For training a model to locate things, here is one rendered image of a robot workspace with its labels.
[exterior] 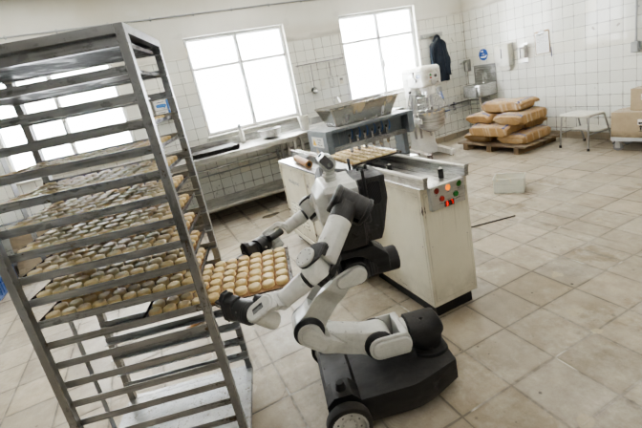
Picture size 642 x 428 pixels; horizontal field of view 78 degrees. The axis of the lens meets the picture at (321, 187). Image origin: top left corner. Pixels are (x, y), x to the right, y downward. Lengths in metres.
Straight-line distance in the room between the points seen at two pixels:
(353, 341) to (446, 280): 0.82
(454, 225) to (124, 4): 4.69
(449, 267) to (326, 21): 4.63
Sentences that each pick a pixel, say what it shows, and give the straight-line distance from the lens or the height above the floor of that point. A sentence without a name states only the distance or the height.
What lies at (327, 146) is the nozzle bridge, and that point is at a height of 1.08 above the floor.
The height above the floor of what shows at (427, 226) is 0.61.
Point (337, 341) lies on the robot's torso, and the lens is 1.95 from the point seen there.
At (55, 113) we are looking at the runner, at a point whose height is 1.59.
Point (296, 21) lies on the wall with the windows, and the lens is 6.20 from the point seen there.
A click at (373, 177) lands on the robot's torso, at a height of 1.10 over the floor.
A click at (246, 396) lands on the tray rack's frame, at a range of 2.19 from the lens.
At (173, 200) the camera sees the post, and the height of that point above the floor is 1.23.
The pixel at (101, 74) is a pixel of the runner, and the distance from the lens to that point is 1.53.
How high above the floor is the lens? 1.53
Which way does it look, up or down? 15 degrees down
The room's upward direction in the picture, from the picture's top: 12 degrees counter-clockwise
